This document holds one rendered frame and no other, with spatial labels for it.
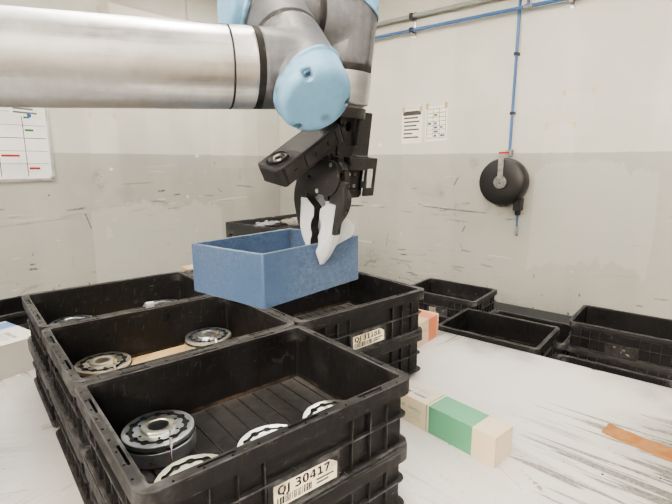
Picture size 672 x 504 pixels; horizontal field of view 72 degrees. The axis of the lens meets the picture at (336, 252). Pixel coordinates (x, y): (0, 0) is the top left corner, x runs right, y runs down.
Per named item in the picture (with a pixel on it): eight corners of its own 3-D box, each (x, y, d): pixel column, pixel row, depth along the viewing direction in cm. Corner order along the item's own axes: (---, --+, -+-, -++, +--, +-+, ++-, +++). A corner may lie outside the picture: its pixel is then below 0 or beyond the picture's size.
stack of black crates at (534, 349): (551, 428, 194) (561, 327, 185) (528, 463, 171) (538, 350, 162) (461, 398, 219) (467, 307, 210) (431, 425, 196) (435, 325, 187)
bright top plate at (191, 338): (192, 349, 97) (192, 347, 97) (180, 335, 106) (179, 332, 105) (237, 340, 103) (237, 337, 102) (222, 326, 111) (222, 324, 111)
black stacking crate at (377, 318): (299, 379, 94) (299, 326, 92) (231, 337, 116) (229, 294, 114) (424, 333, 119) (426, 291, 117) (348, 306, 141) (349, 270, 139)
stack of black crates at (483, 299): (493, 369, 249) (498, 289, 241) (470, 390, 226) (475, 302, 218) (427, 350, 274) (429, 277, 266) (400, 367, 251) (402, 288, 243)
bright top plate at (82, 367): (85, 381, 83) (85, 378, 83) (66, 365, 90) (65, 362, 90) (140, 363, 90) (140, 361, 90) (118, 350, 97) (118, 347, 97)
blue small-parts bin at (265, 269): (264, 309, 57) (262, 254, 56) (193, 290, 66) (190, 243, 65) (359, 278, 72) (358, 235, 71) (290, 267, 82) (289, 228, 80)
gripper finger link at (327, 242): (357, 263, 66) (363, 200, 64) (330, 270, 62) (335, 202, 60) (341, 258, 68) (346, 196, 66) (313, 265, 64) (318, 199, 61)
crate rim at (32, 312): (41, 340, 89) (39, 328, 89) (21, 304, 112) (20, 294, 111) (228, 301, 114) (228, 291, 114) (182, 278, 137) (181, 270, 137)
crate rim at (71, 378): (74, 400, 67) (72, 384, 66) (41, 340, 89) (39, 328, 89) (298, 335, 92) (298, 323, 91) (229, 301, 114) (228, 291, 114)
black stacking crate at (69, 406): (82, 458, 69) (73, 387, 67) (48, 386, 91) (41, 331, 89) (298, 379, 94) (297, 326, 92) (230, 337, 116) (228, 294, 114)
